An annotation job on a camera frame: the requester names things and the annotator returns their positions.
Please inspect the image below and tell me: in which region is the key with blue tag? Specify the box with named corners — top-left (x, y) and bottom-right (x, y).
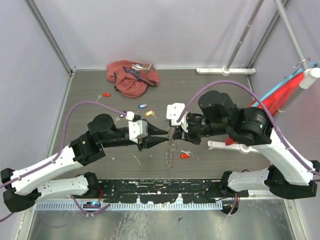
top-left (138, 104), bottom-right (148, 109)

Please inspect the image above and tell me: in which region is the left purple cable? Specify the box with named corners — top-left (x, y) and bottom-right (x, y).
top-left (0, 100), bottom-right (136, 223)

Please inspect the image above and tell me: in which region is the key with yellow tag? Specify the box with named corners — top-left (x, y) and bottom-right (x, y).
top-left (144, 110), bottom-right (157, 119)

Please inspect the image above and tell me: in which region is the key with black tag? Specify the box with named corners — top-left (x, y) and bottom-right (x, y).
top-left (114, 112), bottom-right (125, 125)

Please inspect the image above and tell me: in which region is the key with red white tag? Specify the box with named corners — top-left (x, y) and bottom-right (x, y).
top-left (180, 150), bottom-right (193, 159)

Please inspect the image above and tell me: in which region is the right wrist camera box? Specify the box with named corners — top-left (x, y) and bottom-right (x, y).
top-left (166, 103), bottom-right (188, 133)

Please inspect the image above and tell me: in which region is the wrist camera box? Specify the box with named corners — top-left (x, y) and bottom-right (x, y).
top-left (128, 119), bottom-right (149, 144)
top-left (166, 103), bottom-right (188, 133)

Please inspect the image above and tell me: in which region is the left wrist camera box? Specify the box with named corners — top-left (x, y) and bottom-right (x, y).
top-left (128, 119), bottom-right (149, 144)

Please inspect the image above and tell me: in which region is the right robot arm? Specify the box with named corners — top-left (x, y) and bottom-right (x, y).
top-left (173, 90), bottom-right (317, 200)

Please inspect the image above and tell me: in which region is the white rack base bar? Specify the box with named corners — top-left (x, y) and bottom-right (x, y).
top-left (196, 67), bottom-right (256, 76)

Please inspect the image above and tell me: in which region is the red crumpled shirt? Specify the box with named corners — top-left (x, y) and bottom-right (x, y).
top-left (106, 60), bottom-right (161, 98)

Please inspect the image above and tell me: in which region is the grey rack pole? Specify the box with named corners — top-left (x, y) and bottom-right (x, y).
top-left (224, 0), bottom-right (264, 69)

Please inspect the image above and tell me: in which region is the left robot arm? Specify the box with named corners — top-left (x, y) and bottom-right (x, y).
top-left (0, 113), bottom-right (168, 213)

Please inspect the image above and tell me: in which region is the red cloth on hanger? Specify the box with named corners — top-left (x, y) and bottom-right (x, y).
top-left (224, 72), bottom-right (306, 146)

